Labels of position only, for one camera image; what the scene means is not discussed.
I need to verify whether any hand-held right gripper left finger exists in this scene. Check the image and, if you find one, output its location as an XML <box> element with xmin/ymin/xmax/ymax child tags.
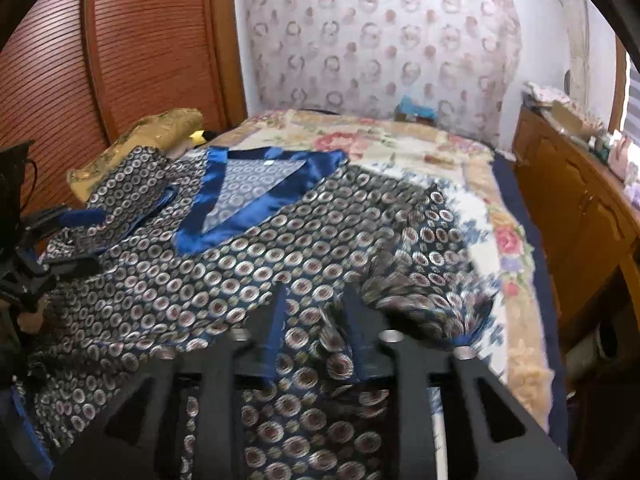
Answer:
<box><xmin>50</xmin><ymin>284</ymin><xmax>289</xmax><ymax>480</ymax></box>

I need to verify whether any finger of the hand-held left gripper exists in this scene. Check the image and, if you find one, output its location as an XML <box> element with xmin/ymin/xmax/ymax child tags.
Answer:
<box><xmin>15</xmin><ymin>257</ymin><xmax>101</xmax><ymax>286</ymax></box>
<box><xmin>22</xmin><ymin>206</ymin><xmax>109</xmax><ymax>235</ymax></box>

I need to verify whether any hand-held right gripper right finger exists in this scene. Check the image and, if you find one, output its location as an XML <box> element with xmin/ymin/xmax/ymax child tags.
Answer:
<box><xmin>344</xmin><ymin>284</ymin><xmax>577</xmax><ymax>480</ymax></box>

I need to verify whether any navy medallion print robe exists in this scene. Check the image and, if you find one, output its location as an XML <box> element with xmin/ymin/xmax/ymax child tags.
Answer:
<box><xmin>10</xmin><ymin>145</ymin><xmax>501</xmax><ymax>480</ymax></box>

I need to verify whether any gold patterned pillow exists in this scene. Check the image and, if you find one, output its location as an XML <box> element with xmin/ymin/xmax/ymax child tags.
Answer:
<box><xmin>67</xmin><ymin>107</ymin><xmax>203</xmax><ymax>201</ymax></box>

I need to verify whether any yellow black toy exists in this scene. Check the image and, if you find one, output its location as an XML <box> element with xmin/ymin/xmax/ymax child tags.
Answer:
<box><xmin>187</xmin><ymin>130</ymin><xmax>222</xmax><ymax>149</ymax></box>

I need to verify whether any floral bed blanket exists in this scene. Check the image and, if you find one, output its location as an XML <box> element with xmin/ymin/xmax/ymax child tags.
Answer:
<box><xmin>220</xmin><ymin>109</ymin><xmax>556</xmax><ymax>436</ymax></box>

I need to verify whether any navy bed sheet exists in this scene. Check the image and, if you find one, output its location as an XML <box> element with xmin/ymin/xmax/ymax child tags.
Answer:
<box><xmin>492</xmin><ymin>152</ymin><xmax>572</xmax><ymax>456</ymax></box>

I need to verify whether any wooden louvered wardrobe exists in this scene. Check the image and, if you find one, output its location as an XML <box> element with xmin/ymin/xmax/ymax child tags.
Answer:
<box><xmin>0</xmin><ymin>0</ymin><xmax>247</xmax><ymax>221</ymax></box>

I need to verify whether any blue box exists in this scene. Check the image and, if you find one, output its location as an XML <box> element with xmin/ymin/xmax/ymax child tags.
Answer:
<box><xmin>396</xmin><ymin>96</ymin><xmax>439</xmax><ymax>124</ymax></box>

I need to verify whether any wooden cabinet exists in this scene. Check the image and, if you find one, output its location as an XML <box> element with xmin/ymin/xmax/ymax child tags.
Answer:
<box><xmin>512</xmin><ymin>104</ymin><xmax>640</xmax><ymax>333</ymax></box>

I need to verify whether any circle print curtain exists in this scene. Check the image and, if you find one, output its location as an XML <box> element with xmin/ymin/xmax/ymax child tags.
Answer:
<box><xmin>232</xmin><ymin>0</ymin><xmax>523</xmax><ymax>151</ymax></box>

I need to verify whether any floral cloth stack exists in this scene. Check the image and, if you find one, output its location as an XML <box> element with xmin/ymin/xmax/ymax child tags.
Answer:
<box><xmin>521</xmin><ymin>81</ymin><xmax>572</xmax><ymax>105</ymax></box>

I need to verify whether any cardboard box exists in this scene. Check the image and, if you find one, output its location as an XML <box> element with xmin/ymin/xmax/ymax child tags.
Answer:
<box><xmin>549</xmin><ymin>99</ymin><xmax>602</xmax><ymax>137</ymax></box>

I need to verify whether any pink container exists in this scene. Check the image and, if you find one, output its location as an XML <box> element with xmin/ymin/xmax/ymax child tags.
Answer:
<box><xmin>606</xmin><ymin>130</ymin><xmax>639</xmax><ymax>182</ymax></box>

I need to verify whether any white covered stand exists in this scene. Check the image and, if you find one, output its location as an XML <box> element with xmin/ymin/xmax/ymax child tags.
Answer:
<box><xmin>564</xmin><ymin>0</ymin><xmax>592</xmax><ymax>102</ymax></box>

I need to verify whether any wooden window frame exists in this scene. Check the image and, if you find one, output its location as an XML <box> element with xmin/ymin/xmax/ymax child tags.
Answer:
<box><xmin>609</xmin><ymin>45</ymin><xmax>632</xmax><ymax>134</ymax></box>

